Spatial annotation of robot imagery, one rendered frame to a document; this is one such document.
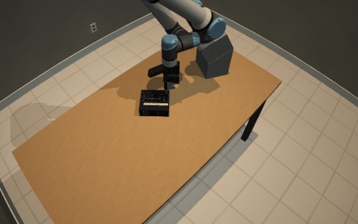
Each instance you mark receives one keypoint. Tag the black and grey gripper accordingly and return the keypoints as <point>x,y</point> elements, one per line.
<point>171,77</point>

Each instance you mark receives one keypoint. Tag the black lighting desk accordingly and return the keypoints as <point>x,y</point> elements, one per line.
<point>154,103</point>

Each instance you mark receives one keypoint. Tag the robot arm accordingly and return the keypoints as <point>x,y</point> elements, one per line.
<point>205,25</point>

